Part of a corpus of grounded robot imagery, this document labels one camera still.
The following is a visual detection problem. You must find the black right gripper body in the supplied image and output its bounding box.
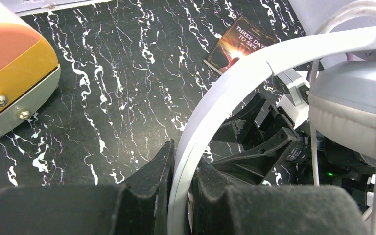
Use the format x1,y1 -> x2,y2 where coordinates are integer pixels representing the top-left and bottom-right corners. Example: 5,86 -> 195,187
259,106 -> 370,187

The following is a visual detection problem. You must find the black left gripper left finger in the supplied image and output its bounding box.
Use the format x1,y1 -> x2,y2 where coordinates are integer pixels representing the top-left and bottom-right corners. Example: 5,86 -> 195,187
0,141 -> 174,235

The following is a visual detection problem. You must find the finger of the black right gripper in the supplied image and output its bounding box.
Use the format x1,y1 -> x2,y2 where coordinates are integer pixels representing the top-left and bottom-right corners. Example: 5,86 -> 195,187
211,94 -> 266,144
211,127 -> 297,185

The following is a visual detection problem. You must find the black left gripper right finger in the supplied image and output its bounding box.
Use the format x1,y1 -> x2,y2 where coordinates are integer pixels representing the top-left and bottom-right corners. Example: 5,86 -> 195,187
191,160 -> 369,235

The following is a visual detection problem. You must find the small white on-ear headphones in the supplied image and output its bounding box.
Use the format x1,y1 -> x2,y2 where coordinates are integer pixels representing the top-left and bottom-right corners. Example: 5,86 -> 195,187
167,0 -> 376,235

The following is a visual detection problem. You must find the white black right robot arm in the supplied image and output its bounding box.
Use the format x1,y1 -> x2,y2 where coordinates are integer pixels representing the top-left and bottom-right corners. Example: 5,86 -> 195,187
212,94 -> 376,211

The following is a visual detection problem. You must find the orange brown paperback book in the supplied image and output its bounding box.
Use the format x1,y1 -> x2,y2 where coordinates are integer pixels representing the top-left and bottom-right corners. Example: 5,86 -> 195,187
204,15 -> 278,75

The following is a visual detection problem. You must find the pastel mini drawer cabinet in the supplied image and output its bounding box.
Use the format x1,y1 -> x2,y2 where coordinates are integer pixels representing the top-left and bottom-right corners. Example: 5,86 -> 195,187
0,2 -> 61,137

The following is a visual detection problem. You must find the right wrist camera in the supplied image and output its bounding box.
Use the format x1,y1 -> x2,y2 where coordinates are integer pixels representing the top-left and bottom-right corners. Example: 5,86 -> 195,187
276,69 -> 309,129

